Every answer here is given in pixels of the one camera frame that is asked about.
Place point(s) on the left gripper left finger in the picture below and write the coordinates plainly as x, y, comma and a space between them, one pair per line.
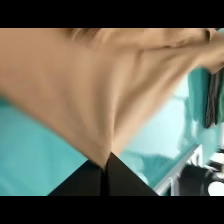
83, 181

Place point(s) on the beige shirt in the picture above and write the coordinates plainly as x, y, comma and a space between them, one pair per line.
83, 83

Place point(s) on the silver frame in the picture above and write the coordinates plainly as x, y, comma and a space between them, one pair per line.
180, 168

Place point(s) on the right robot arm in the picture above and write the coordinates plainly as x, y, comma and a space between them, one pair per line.
196, 181

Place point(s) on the dark grey garment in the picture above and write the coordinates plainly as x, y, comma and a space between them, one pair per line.
212, 100

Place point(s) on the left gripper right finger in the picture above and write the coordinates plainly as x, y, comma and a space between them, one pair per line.
125, 181

